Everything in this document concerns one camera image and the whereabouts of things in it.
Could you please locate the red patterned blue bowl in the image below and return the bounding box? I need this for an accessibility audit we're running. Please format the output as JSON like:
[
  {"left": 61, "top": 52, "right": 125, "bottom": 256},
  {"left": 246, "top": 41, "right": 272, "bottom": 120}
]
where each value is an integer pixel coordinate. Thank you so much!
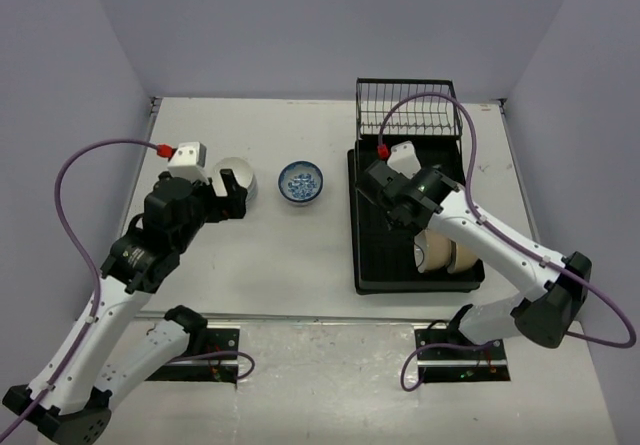
[{"left": 277, "top": 164, "right": 325, "bottom": 207}]

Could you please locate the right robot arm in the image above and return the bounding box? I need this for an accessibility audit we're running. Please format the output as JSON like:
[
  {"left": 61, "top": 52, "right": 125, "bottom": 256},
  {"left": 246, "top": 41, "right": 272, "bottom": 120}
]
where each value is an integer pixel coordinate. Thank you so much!
[{"left": 356, "top": 161, "right": 592, "bottom": 358}]

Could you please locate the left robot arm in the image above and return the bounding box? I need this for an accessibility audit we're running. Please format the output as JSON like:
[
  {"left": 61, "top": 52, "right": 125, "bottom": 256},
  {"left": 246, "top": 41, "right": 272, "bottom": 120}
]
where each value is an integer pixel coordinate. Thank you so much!
[{"left": 2, "top": 169, "right": 247, "bottom": 444}]

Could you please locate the black drain tray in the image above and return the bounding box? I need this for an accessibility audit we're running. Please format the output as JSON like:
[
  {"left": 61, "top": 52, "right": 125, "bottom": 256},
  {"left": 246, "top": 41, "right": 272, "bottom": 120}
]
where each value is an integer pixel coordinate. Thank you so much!
[{"left": 347, "top": 135, "right": 485, "bottom": 295}]

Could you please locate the beige bowl front middle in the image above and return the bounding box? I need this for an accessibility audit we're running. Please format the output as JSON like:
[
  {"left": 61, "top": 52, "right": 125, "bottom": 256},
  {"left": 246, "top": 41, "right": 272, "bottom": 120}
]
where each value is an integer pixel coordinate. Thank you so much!
[{"left": 414, "top": 229, "right": 452, "bottom": 273}]

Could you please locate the beige bowl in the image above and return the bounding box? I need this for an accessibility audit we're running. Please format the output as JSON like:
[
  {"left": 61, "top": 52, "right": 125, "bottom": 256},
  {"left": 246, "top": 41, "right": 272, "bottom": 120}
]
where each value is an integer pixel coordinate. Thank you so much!
[
  {"left": 446, "top": 242, "right": 479, "bottom": 275},
  {"left": 414, "top": 229, "right": 452, "bottom": 273}
]

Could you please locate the beige bowl front right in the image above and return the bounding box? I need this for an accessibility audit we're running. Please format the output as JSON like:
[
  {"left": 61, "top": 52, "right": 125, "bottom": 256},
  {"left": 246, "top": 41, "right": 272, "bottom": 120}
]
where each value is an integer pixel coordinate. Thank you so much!
[{"left": 446, "top": 242, "right": 479, "bottom": 275}]

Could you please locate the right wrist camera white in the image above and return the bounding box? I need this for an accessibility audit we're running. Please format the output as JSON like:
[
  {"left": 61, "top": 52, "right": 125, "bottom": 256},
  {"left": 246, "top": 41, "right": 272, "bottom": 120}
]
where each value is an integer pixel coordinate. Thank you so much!
[{"left": 377, "top": 141, "right": 421, "bottom": 178}]

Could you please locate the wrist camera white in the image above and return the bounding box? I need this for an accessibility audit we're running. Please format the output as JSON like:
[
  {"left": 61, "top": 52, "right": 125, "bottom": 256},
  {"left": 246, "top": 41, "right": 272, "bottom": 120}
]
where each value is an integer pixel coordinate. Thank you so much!
[
  {"left": 167, "top": 142, "right": 210, "bottom": 185},
  {"left": 377, "top": 141, "right": 421, "bottom": 178}
]

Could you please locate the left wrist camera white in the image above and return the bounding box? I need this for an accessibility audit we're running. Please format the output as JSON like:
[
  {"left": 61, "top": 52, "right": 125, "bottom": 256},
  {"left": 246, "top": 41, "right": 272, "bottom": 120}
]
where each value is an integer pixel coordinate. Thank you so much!
[{"left": 167, "top": 142, "right": 210, "bottom": 185}]

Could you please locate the black wire dish rack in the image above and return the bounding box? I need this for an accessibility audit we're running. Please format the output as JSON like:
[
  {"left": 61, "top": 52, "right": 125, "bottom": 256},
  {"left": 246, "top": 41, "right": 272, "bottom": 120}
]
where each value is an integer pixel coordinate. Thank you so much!
[{"left": 356, "top": 78, "right": 462, "bottom": 138}]

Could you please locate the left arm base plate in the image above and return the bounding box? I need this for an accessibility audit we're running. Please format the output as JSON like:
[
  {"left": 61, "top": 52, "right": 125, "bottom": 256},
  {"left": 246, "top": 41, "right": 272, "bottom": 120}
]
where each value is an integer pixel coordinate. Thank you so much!
[{"left": 149, "top": 325, "right": 241, "bottom": 382}]

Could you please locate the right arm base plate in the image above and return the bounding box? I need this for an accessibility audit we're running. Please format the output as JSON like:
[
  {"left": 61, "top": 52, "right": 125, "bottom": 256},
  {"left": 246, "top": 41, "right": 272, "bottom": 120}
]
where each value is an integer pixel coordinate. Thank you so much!
[{"left": 416, "top": 340, "right": 511, "bottom": 384}]

